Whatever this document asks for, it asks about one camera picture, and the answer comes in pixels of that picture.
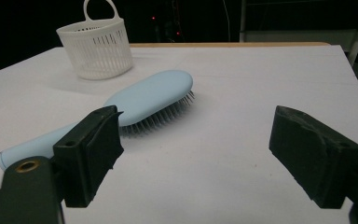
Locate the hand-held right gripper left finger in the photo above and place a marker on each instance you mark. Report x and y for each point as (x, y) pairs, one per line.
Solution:
(87, 155)

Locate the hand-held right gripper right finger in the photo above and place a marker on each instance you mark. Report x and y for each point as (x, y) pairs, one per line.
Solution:
(310, 155)

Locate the light blue hairbrush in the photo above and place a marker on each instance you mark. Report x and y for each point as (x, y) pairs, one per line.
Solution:
(149, 93)

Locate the white plastic basket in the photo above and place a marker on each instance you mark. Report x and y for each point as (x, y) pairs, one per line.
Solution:
(99, 59)

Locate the white table cover sheet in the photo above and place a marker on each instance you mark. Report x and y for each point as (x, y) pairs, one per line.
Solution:
(230, 93)

